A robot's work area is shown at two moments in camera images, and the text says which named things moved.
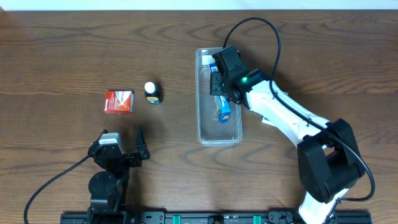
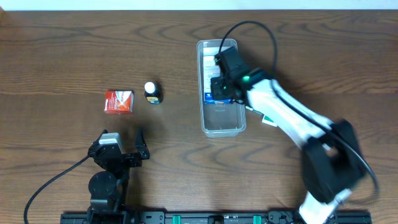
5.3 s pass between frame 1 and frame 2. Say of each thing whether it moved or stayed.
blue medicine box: moved
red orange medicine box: stayed
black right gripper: stayed
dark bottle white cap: stayed
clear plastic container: moved
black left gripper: stayed
